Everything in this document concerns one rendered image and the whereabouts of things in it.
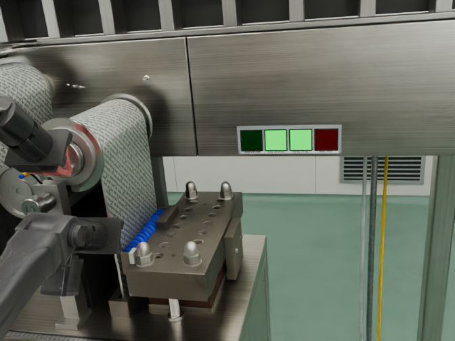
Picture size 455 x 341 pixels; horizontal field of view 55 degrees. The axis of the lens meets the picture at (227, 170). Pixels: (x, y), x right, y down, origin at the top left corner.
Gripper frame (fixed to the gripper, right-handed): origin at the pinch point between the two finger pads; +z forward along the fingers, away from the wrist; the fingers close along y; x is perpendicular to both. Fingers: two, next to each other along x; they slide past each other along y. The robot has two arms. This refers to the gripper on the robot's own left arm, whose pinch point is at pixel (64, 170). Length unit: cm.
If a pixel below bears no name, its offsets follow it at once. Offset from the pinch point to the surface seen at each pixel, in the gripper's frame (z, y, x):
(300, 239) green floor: 230, 37, 58
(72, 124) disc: -2.5, 0.8, 8.3
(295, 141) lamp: 28, 40, 21
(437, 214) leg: 58, 78, 14
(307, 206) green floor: 268, 42, 96
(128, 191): 17.0, 5.2, 3.2
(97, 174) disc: 4.5, 4.2, 1.3
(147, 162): 23.3, 5.6, 13.2
